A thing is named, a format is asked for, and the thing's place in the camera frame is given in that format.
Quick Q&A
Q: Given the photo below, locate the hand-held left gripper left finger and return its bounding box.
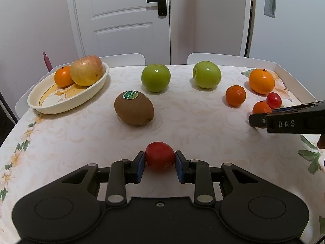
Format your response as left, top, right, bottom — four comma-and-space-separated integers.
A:
61, 151, 146, 207

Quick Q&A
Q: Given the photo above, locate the white chair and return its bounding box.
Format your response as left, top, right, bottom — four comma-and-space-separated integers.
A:
187, 53, 318, 105
15, 53, 146, 120

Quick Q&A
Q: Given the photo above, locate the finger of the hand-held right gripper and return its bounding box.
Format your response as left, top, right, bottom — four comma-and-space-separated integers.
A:
272, 101, 325, 113
249, 113, 268, 129

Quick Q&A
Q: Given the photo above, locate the small tangerine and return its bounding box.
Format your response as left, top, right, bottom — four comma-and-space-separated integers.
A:
252, 101, 273, 115

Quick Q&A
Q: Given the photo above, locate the large orange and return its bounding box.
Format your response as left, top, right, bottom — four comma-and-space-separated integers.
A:
248, 69, 276, 94

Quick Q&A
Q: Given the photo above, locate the white sliding door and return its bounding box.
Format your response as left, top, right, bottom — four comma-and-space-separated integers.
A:
244, 0, 325, 102

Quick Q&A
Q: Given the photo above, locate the black door lock handle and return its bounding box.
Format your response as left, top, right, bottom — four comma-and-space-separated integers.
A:
146, 0, 167, 18

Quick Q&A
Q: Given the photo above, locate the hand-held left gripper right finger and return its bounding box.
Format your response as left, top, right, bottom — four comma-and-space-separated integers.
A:
175, 150, 259, 207

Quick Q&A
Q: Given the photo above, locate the brown kiwi with green sticker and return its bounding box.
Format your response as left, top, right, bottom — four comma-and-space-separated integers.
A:
114, 90, 154, 126

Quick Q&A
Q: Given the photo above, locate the pink mop handle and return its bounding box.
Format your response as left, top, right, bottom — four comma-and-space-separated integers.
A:
43, 51, 53, 72

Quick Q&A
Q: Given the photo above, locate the cream oval bowl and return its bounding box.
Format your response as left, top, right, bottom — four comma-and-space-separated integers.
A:
27, 61, 110, 114

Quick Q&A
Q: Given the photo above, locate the white panelled door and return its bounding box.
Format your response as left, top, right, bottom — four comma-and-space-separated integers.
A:
65, 0, 178, 65

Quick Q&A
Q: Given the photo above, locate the red-yellow apple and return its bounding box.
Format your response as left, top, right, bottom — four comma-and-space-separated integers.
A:
70, 55, 103, 87

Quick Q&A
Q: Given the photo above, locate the green apple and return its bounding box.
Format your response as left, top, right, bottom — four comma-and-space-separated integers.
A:
192, 61, 222, 89
141, 64, 171, 93

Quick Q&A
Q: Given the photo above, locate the red cherry tomato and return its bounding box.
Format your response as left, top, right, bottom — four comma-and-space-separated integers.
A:
266, 93, 282, 109

